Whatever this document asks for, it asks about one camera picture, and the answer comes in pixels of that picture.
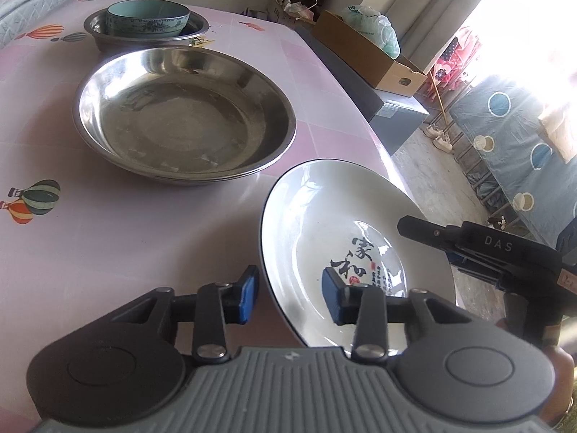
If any brown paper bag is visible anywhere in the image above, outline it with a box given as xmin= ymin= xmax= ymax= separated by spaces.
xmin=266 ymin=0 xmax=317 ymax=25

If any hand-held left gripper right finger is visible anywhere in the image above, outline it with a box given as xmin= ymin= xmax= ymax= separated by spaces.
xmin=321 ymin=267 xmax=472 ymax=364

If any quilted white mattress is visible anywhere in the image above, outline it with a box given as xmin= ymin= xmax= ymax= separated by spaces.
xmin=0 ymin=0 xmax=122 ymax=50

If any teal patterned ceramic bowl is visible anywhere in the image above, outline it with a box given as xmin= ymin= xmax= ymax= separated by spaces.
xmin=106 ymin=0 xmax=191 ymax=39

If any person's right hand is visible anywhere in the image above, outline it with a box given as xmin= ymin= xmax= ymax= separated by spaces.
xmin=543 ymin=345 xmax=577 ymax=433

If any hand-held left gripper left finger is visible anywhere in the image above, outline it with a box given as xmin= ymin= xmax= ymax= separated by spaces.
xmin=108 ymin=264 xmax=261 ymax=365

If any blue dotted blanket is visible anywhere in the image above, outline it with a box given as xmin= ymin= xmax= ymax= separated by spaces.
xmin=451 ymin=74 xmax=577 ymax=249

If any red floral cloth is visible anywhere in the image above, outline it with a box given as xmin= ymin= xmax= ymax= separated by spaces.
xmin=430 ymin=27 xmax=479 ymax=95

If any pale green plastic bag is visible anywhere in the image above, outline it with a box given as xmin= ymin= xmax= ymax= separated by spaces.
xmin=340 ymin=4 xmax=401 ymax=59

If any white curtain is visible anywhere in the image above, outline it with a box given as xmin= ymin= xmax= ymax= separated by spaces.
xmin=361 ymin=0 xmax=492 ymax=55

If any brown cardboard box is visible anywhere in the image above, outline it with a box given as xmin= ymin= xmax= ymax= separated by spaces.
xmin=313 ymin=9 xmax=427 ymax=96

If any large grey box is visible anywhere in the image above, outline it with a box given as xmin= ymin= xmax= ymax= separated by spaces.
xmin=295 ymin=22 xmax=430 ymax=156

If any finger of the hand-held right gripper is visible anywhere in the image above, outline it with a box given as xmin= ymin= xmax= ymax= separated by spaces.
xmin=397 ymin=215 xmax=461 ymax=247
xmin=448 ymin=254 xmax=510 ymax=289

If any wooden broom stick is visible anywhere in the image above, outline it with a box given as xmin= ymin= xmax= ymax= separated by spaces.
xmin=428 ymin=70 xmax=452 ymax=132

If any small stainless steel bowl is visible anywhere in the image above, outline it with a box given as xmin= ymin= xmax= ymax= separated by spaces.
xmin=83 ymin=8 xmax=210 ymax=54

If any white printed ceramic plate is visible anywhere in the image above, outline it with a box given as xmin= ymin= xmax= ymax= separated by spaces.
xmin=259 ymin=159 xmax=455 ymax=349

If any large stainless steel basin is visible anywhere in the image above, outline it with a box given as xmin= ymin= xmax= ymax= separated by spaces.
xmin=72 ymin=46 xmax=297 ymax=187

